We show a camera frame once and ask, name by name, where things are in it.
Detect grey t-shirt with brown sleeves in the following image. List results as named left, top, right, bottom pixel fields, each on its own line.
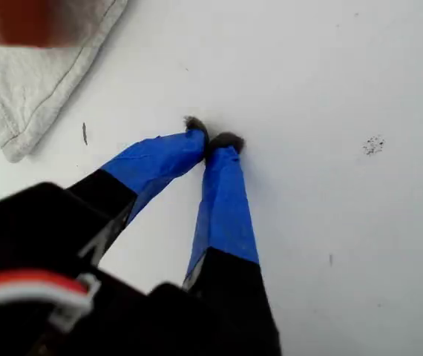
left=0, top=0, right=129, bottom=164

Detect red white arm wire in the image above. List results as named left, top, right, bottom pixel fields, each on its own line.
left=0, top=269, right=102, bottom=346

